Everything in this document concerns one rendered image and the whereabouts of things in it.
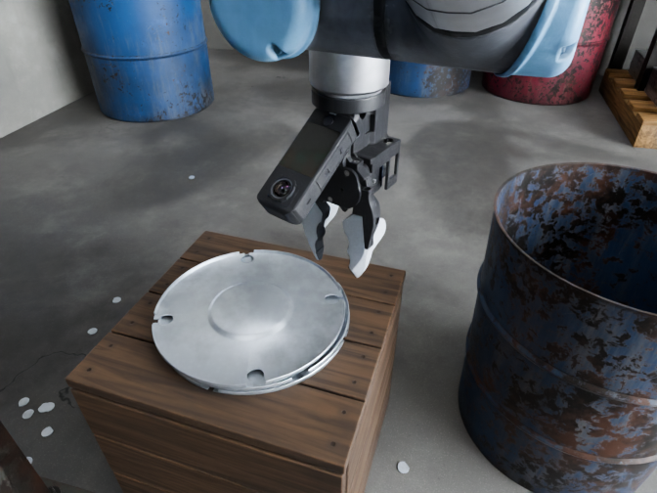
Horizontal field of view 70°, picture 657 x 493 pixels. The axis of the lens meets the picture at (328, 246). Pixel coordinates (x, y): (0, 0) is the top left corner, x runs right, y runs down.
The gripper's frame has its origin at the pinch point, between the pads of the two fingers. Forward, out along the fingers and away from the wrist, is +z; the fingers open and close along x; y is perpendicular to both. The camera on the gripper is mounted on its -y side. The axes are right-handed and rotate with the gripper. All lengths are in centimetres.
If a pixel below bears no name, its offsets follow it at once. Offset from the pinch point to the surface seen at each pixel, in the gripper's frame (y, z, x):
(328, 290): 10.5, 16.5, 8.4
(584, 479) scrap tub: 22, 44, -36
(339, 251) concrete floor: 60, 54, 40
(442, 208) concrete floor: 102, 54, 26
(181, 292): -4.0, 16.4, 27.2
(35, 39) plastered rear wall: 76, 21, 228
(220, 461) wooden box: -16.9, 26.2, 6.6
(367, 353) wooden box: 4.3, 18.3, -2.8
